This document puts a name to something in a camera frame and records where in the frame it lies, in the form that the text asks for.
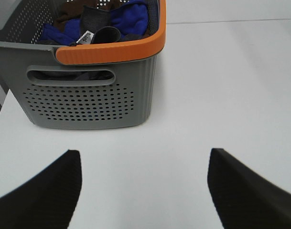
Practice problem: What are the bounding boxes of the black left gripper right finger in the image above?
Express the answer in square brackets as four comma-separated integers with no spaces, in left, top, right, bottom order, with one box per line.
[207,148,291,229]

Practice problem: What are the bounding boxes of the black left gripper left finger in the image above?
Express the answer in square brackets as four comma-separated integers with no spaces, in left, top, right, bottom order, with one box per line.
[0,150,82,229]

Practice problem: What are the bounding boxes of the dark grey towel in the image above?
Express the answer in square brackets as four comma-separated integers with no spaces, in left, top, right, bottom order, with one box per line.
[37,5,146,82]

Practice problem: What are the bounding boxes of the brown towel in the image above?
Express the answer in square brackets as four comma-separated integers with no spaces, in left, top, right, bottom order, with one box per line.
[53,0,128,32]

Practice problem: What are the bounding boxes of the blue towel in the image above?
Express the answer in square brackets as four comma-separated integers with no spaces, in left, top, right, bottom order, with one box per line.
[39,0,149,46]

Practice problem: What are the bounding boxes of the grey basket orange rim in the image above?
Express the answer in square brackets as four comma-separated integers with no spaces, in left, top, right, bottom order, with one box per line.
[0,0,166,129]

